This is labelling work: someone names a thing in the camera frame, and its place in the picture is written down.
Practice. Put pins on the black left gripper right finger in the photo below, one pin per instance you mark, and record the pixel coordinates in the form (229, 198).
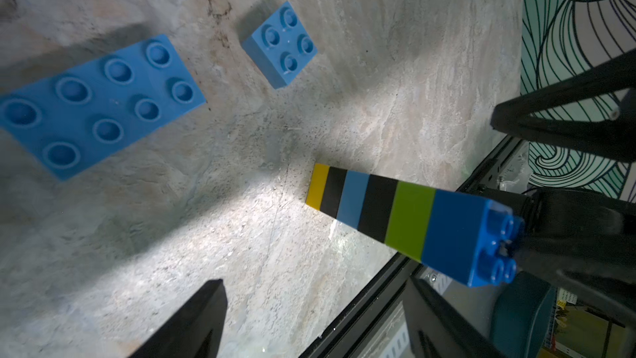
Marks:
(436, 329)

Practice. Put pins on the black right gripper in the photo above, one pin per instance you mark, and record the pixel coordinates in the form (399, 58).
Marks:
(596, 260)

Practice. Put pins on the blue long lego brick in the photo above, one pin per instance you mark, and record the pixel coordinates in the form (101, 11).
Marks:
(352, 198)

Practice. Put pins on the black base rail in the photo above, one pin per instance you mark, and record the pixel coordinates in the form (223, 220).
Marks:
(354, 328)

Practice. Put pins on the small blue lego brick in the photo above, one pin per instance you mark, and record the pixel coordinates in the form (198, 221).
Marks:
(280, 47)

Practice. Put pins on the yellow lego brick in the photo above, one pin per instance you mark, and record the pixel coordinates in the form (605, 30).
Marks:
(317, 186)

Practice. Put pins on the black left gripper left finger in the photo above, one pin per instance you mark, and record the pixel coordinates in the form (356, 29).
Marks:
(195, 330)

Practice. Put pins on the blue square lego brick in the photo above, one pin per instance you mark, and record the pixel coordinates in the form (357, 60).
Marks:
(465, 237)

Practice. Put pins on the black lego brick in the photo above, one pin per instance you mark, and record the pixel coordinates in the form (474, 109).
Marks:
(377, 207)
(332, 193)

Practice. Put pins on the green lego brick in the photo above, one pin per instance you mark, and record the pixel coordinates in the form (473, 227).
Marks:
(409, 219)

